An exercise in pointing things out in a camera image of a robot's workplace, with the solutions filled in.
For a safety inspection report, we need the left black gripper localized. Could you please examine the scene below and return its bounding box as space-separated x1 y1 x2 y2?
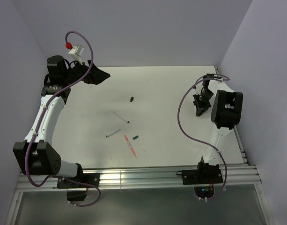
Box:
63 58 110 86

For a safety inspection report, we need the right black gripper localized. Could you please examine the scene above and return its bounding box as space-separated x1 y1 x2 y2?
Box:
193 89 214 116

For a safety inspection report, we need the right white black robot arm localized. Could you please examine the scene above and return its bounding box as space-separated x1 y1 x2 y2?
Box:
193 74 243 183

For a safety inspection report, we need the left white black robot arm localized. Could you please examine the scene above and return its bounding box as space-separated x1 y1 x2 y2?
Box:
13 55 110 187

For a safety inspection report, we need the red pen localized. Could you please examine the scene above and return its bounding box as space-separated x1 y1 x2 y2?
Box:
124 134 137 158

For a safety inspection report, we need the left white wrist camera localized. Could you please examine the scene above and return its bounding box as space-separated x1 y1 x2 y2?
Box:
65 42 84 65

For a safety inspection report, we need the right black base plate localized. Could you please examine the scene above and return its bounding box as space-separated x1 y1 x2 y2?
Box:
176 162 223 185

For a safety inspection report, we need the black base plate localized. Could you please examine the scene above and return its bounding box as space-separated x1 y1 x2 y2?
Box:
57 173 100 189
176 162 223 185

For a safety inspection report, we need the aluminium rail frame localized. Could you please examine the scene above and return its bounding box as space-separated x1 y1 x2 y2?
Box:
16 164 262 193

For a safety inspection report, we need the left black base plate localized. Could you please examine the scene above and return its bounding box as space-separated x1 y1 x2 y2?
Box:
57 173 100 189

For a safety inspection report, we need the black box under rail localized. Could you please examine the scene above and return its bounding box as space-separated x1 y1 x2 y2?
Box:
66 191 87 202

